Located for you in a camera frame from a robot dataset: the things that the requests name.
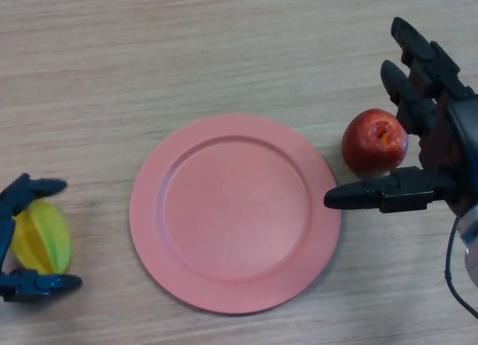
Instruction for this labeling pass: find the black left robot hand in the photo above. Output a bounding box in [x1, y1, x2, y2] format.
[0, 172, 84, 303]

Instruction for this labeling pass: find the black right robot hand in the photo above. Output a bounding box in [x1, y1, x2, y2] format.
[323, 16, 478, 216]

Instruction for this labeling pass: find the yellow green starfruit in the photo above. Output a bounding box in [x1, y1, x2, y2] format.
[10, 197, 72, 276]

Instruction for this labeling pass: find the pink round plate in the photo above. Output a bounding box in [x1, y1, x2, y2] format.
[128, 114, 341, 315]

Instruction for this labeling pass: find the red apple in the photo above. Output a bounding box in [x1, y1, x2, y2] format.
[341, 108, 409, 178]

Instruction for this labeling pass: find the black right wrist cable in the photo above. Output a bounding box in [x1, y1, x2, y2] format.
[444, 217, 478, 320]

